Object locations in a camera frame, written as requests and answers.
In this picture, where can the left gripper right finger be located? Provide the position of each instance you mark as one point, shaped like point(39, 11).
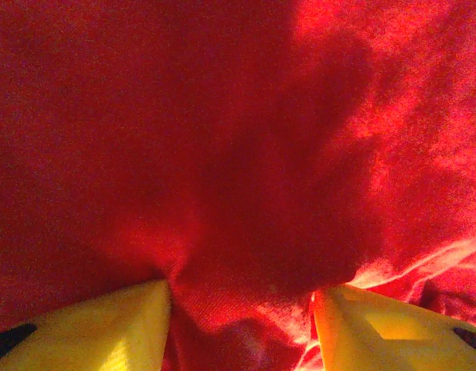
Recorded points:
point(385, 336)

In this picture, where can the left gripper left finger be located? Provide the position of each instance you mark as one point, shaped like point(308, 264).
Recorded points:
point(87, 340)

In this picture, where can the red t-shirt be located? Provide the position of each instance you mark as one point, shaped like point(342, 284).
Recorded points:
point(184, 116)

